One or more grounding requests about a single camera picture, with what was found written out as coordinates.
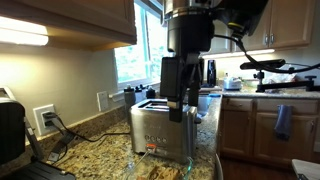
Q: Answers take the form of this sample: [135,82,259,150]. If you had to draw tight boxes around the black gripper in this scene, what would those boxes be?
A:
[168,52,205,123]

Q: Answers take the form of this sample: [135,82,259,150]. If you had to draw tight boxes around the stainless steel two-slot toaster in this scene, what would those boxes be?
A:
[129,98,198,164]

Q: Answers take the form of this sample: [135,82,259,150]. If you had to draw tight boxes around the brown bread slice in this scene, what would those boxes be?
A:
[148,165,183,180]

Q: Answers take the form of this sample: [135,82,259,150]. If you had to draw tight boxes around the square clear glass bowl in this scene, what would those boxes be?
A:
[122,148,195,180]

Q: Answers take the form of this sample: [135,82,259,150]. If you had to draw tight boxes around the small dark bottle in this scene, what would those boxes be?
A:
[145,85,157,100]

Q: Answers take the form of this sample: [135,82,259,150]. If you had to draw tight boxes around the tall black appliance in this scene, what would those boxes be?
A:
[206,59,218,88]

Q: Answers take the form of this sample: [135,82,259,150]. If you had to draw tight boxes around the small white appliance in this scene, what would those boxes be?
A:
[222,75,243,91]

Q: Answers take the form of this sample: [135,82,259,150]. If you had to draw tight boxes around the grey water bottle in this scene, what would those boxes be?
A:
[123,84,137,116]

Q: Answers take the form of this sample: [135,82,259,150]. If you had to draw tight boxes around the wooden lower cabinets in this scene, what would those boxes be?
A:
[218,96,320,168]

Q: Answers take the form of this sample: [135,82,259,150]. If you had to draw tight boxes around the bright kitchen window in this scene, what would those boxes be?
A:
[114,0,168,88]

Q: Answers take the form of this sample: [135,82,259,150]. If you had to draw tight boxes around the long under-cabinet light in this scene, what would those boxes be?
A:
[202,48,276,60]

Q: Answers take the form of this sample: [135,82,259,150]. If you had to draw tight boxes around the blue hanging towel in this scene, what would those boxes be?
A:
[273,104,294,141]

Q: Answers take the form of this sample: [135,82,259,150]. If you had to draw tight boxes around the white stool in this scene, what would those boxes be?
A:
[291,158,320,180]

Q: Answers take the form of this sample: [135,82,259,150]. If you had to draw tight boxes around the wooden upper cabinet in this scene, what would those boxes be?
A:
[0,0,138,52]

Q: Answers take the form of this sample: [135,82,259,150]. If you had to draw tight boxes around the under-cabinet light strip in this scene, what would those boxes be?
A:
[0,15,50,47]

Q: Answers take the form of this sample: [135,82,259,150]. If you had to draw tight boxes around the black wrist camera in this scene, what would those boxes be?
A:
[159,56,185,100]

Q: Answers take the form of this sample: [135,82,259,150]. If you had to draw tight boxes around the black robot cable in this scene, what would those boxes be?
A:
[213,33,320,75]

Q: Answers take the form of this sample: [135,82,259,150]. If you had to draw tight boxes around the white blank wall plate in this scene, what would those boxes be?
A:
[96,90,110,113]

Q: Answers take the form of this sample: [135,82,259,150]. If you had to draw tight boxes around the black external camera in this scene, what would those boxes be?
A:
[239,58,287,71]

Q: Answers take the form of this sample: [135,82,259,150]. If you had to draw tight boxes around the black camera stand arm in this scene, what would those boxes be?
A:
[252,69,318,93]

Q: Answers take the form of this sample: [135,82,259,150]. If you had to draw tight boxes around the black toaster power cord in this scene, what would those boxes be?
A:
[42,112,132,144]

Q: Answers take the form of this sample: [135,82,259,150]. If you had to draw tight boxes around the black cord with tag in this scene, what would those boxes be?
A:
[46,126,76,164]

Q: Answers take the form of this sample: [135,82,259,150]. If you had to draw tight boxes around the wooden upper cabinets with handles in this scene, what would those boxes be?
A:
[203,0,317,54]

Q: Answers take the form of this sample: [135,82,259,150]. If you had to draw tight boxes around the white wall outlet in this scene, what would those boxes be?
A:
[32,103,57,137]

